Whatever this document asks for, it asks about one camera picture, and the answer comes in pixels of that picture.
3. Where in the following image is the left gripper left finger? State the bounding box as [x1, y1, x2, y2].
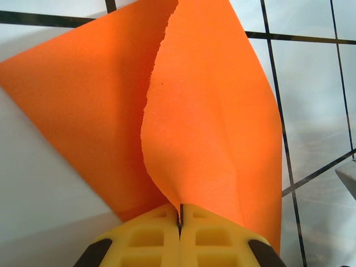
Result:
[73, 204, 181, 267]

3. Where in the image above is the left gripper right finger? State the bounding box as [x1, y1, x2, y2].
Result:
[180, 204, 288, 267]

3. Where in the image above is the orange square paper sheet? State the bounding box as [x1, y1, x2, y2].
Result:
[0, 0, 284, 255]

